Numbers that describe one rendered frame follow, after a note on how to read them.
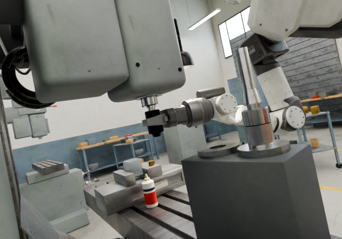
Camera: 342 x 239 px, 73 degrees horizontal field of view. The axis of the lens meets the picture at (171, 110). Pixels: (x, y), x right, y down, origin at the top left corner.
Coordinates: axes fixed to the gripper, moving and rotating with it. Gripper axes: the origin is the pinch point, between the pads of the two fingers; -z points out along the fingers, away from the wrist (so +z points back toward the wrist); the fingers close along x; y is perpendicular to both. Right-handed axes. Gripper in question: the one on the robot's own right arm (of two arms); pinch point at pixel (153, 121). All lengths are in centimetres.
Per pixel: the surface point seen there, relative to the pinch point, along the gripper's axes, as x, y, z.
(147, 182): -7.8, 19.4, -4.3
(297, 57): -498, -102, 635
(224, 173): 31.6, 11.5, 2.8
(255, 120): 35.5, 3.3, 8.7
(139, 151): -637, 86, 95
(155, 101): 2.1, -5.5, 1.1
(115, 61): 15.1, -15.5, -9.8
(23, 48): -8.2, -29.1, -32.6
